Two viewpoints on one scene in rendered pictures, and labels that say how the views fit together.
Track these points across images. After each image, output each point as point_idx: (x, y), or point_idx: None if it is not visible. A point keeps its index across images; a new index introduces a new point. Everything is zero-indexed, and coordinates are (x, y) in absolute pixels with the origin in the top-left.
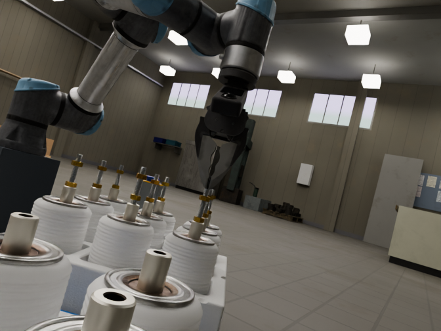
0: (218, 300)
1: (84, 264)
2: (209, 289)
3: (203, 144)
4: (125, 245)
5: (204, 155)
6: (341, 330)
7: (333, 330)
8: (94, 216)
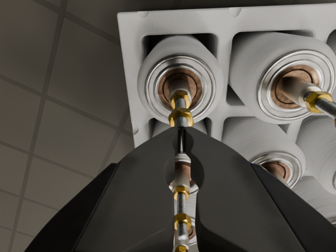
0: (126, 28)
1: (302, 12)
2: None
3: (263, 207)
4: (271, 39)
5: (229, 167)
6: (39, 225)
7: (46, 222)
8: None
